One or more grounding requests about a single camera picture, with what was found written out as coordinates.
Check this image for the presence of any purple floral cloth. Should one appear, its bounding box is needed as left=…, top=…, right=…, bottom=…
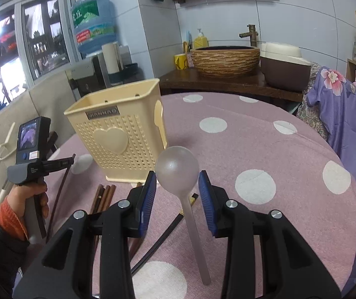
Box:
left=306, top=64, right=356, bottom=293

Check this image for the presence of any cream perforated utensil holder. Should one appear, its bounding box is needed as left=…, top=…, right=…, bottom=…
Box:
left=63, top=78, right=168, bottom=184

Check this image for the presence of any black chopstick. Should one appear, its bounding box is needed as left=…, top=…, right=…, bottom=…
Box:
left=130, top=193, right=199, bottom=273

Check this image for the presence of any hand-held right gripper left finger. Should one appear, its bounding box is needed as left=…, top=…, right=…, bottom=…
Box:
left=12, top=171, right=157, bottom=299

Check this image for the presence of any translucent plastic spoon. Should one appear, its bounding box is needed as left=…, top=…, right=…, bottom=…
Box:
left=155, top=146, right=212, bottom=286

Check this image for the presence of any yellow mug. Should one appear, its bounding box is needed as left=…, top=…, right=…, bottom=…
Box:
left=174, top=54, right=191, bottom=70

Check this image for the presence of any grey water dispenser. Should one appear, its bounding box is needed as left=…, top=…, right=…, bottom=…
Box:
left=66, top=54, right=110, bottom=100

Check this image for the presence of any dark teal towel holder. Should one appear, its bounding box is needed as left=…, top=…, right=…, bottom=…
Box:
left=108, top=45, right=141, bottom=84

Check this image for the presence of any bronze faucet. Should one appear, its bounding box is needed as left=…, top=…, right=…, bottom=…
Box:
left=239, top=24, right=259, bottom=48

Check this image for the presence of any pink polka dot tablecloth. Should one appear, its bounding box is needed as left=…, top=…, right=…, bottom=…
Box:
left=45, top=92, right=356, bottom=299

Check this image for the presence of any window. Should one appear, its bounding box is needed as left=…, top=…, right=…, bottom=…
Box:
left=0, top=0, right=75, bottom=117

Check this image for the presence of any dark wooden counter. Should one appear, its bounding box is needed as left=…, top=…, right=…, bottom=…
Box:
left=159, top=69, right=303, bottom=103

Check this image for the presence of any white paper towel roll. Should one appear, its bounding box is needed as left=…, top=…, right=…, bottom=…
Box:
left=101, top=42, right=124, bottom=83

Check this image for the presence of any dark wooden chair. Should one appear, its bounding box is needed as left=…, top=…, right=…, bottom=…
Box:
left=47, top=132, right=59, bottom=158

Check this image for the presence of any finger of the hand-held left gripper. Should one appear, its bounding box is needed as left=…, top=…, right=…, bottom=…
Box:
left=44, top=154, right=76, bottom=172

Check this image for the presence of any paisley cloth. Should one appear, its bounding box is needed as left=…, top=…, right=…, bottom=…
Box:
left=296, top=62, right=331, bottom=141

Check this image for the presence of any person's left hand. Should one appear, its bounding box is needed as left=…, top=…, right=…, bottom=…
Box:
left=6, top=181, right=49, bottom=225

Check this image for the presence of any brown and cream container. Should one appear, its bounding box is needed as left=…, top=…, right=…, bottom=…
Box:
left=260, top=42, right=312, bottom=92

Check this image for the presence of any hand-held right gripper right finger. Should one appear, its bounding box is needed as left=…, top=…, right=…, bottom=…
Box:
left=198, top=171, right=342, bottom=299

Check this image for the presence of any woven pattern basin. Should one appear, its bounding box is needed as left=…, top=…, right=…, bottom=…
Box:
left=190, top=46, right=261, bottom=78

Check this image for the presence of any blue water bottle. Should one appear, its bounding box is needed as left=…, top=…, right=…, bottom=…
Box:
left=71, top=0, right=118, bottom=55

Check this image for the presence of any yellow soap bottle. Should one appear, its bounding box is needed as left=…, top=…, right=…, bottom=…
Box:
left=193, top=28, right=210, bottom=50

